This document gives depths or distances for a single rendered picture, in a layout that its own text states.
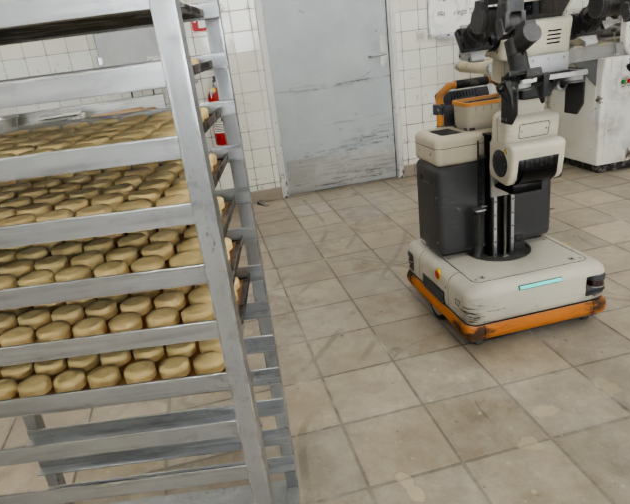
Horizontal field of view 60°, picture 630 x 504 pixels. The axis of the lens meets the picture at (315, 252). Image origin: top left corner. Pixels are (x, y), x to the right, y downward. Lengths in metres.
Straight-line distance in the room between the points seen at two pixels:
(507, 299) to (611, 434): 0.61
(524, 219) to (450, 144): 0.52
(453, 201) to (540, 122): 0.47
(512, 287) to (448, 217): 0.40
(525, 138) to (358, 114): 2.75
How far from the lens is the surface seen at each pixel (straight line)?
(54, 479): 1.67
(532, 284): 2.31
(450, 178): 2.37
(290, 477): 1.57
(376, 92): 4.82
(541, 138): 2.23
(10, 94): 0.80
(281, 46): 4.61
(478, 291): 2.22
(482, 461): 1.86
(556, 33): 2.21
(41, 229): 0.83
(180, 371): 0.92
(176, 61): 0.70
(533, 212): 2.62
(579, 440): 1.98
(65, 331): 0.94
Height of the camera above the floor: 1.25
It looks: 21 degrees down
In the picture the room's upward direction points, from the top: 7 degrees counter-clockwise
